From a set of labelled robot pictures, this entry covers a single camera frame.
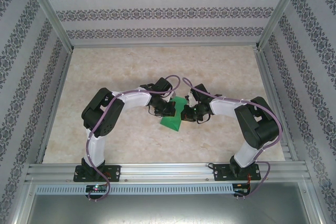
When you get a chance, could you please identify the green paper sheet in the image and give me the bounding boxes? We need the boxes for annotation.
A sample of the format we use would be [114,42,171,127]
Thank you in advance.
[159,96,188,132]

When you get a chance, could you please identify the grey metal sheet panel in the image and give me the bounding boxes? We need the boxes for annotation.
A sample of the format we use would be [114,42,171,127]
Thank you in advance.
[12,182,325,224]

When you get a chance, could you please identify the aluminium back rail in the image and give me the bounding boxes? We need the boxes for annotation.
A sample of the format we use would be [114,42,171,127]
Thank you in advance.
[70,41,259,49]

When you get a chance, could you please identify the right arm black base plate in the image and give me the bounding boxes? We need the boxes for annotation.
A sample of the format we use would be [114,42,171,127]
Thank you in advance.
[213,163,263,182]

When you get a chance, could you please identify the aluminium mounting rail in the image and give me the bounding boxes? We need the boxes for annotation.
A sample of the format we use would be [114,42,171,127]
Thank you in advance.
[25,163,312,183]

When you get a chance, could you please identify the slotted grey cable duct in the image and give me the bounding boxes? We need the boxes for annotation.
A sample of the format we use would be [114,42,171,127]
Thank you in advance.
[35,184,235,196]

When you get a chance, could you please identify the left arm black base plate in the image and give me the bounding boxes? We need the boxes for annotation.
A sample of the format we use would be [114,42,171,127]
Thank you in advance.
[73,165,122,183]

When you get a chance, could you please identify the aluminium frame post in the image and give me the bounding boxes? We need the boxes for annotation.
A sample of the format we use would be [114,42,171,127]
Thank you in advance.
[22,0,75,53]
[253,0,307,51]

